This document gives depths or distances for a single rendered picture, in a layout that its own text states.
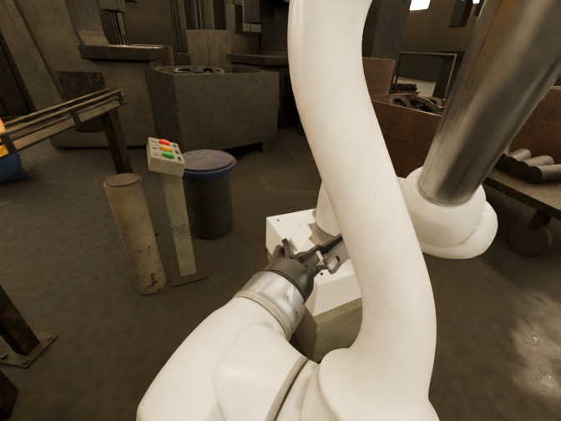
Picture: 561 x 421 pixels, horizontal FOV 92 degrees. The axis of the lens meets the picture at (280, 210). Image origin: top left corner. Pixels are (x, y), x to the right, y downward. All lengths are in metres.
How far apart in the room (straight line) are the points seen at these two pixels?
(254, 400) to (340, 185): 0.20
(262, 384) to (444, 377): 0.99
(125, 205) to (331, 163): 0.93
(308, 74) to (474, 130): 0.28
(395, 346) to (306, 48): 0.23
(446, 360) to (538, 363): 0.34
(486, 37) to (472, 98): 0.07
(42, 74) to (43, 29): 0.34
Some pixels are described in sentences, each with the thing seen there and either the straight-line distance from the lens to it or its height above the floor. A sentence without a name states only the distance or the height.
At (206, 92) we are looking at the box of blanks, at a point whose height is 0.61.
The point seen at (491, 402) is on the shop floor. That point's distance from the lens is 1.26.
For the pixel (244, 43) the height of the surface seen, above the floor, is 0.96.
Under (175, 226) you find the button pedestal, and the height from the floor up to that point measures 0.29.
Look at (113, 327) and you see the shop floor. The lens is 1.29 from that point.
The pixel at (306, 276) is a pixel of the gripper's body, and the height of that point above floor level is 0.67.
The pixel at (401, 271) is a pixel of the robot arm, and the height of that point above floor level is 0.81.
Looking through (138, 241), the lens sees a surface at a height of 0.29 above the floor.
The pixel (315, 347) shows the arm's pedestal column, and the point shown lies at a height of 0.12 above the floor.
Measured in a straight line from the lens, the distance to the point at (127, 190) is 1.06.
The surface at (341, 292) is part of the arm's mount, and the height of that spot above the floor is 0.40.
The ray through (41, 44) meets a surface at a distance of 3.17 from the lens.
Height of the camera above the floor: 0.94
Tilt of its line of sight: 31 degrees down
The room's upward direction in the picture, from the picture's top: 3 degrees clockwise
